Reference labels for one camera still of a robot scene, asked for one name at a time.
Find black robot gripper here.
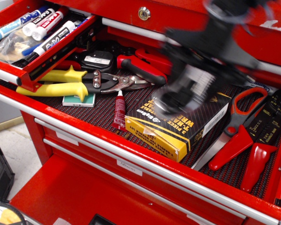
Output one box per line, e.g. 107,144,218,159
163,0,273,87

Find silver black box cutter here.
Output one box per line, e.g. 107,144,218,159
154,65,216,118

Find red main open drawer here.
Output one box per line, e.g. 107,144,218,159
0,46,281,225

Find black red drawer liner mat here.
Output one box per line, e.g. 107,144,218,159
30,39,281,200

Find black yellow tap wrench box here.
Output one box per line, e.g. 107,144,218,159
125,92,231,162

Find green white small box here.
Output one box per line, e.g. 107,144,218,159
62,93,96,107

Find red upper open drawer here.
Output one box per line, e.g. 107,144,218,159
0,0,100,94

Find blue capped bic marker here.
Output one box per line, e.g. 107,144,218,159
245,78,278,96

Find red grey scissors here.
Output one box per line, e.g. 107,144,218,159
192,87,268,171

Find silver chest lock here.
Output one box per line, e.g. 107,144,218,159
138,7,151,21

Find red threadlocker tube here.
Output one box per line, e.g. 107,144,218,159
112,90,126,132

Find black tape measure case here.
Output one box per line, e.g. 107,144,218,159
80,51,115,73

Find red tool chest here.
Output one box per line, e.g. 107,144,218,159
0,0,281,225

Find black expo marker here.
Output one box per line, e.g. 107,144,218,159
15,21,76,68

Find red capped white marker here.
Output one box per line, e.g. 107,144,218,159
31,6,69,41

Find blue pen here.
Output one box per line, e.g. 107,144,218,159
22,43,42,56

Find black capped white marker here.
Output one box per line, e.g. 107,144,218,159
22,8,55,37

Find clear plastic parts bag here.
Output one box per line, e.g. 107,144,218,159
0,29,43,64

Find light blue marker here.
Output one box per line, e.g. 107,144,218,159
0,19,22,40

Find yellow object bottom left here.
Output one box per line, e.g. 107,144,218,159
0,209,21,225

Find red black handled crimper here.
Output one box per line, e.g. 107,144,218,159
117,48,172,86

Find red handled wire stripper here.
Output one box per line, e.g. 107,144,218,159
208,89,281,193

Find yellow handled tin snips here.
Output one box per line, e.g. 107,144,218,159
16,66,153,101

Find black cable bottom left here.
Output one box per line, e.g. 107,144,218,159
0,202,29,225

